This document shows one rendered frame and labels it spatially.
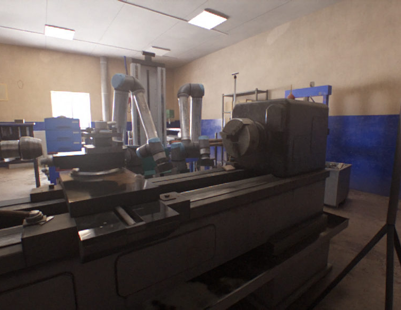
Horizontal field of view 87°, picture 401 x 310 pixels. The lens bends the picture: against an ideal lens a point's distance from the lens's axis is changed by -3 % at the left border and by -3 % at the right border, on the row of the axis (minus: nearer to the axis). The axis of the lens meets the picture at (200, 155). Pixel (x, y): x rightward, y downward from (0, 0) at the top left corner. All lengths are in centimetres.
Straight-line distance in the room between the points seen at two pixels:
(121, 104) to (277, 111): 114
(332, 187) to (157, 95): 260
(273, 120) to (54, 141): 237
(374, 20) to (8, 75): 854
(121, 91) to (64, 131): 128
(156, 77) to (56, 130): 131
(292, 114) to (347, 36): 371
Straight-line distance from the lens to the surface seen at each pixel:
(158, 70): 234
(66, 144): 294
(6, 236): 93
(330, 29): 525
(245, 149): 136
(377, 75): 474
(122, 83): 180
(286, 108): 144
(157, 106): 231
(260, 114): 155
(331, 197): 356
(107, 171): 116
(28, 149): 97
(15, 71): 822
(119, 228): 71
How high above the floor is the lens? 118
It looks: 8 degrees down
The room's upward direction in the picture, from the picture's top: straight up
